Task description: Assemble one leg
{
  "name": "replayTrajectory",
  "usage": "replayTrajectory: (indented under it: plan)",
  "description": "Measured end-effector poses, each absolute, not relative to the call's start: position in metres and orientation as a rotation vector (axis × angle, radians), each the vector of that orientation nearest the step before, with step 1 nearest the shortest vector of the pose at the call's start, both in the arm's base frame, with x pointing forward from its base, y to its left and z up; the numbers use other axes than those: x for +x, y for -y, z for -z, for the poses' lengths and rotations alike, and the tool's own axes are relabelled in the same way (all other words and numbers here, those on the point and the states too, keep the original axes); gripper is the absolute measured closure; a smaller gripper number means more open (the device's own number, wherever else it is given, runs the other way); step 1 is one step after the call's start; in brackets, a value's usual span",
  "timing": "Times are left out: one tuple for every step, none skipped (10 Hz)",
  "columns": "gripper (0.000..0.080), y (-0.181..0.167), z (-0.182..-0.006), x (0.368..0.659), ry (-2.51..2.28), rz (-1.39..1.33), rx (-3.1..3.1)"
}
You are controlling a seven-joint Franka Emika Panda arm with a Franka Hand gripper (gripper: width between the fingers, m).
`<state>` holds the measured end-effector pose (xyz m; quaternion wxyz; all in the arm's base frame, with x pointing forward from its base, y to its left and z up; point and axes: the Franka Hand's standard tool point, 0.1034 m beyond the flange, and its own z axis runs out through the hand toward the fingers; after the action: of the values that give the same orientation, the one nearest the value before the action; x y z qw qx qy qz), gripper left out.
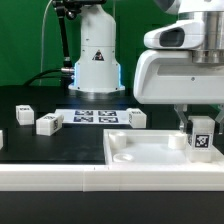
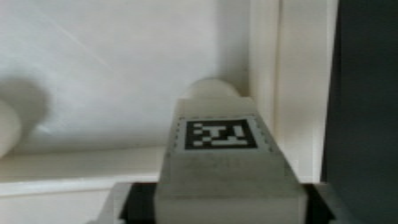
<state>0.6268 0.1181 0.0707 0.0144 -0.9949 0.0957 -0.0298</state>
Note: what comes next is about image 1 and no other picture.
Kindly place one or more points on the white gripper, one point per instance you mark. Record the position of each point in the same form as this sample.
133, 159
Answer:
170, 77

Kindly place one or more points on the white square tabletop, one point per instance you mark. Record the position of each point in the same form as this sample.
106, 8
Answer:
152, 147

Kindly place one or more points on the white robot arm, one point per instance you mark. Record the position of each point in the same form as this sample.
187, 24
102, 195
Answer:
96, 72

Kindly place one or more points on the sheet with fiducial tags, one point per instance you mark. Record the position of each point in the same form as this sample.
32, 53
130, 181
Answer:
79, 116

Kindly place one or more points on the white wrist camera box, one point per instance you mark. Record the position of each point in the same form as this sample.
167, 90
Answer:
184, 34

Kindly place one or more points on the white front fence wall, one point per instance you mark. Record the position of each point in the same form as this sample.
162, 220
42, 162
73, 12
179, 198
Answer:
86, 178

